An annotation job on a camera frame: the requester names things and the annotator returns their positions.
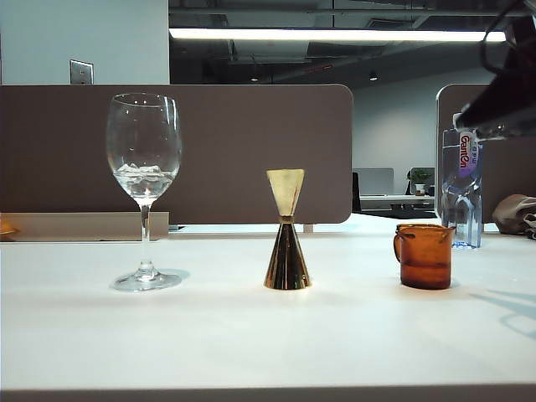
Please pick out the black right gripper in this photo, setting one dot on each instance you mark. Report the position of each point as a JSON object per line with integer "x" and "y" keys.
{"x": 519, "y": 84}

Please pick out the small amber measuring cup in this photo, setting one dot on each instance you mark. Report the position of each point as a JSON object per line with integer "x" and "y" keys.
{"x": 425, "y": 259}

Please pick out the gold double-cone jigger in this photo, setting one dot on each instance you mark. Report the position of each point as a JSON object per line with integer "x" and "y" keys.
{"x": 288, "y": 259}

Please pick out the clear Ganten water bottle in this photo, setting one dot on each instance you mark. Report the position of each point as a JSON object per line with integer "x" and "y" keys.
{"x": 462, "y": 184}

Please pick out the clear wine glass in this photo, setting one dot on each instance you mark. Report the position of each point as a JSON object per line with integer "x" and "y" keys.
{"x": 144, "y": 138}

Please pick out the narrow brown desk partition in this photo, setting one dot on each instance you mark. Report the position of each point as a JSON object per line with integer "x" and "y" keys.
{"x": 506, "y": 176}

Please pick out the green potted plant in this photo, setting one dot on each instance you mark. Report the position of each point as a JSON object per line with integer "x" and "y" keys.
{"x": 420, "y": 178}

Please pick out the beige cloth bag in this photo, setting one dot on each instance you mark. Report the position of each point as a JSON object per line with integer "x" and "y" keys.
{"x": 511, "y": 211}

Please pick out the round ceiling spotlight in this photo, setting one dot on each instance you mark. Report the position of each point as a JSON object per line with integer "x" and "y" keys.
{"x": 372, "y": 76}

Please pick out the white background desk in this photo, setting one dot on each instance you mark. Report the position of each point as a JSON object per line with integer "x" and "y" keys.
{"x": 398, "y": 201}

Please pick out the grey background desk screen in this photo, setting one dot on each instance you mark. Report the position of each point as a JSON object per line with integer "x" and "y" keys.
{"x": 372, "y": 182}

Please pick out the long ceiling light strip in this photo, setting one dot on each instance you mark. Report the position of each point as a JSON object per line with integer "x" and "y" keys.
{"x": 335, "y": 34}

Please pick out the white partition foot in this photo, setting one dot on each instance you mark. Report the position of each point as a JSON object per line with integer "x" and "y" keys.
{"x": 308, "y": 228}

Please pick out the wide brown desk partition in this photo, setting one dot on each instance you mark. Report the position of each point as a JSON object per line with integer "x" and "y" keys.
{"x": 251, "y": 146}

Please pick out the metal wall switch plate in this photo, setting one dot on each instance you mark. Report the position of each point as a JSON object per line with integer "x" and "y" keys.
{"x": 81, "y": 72}

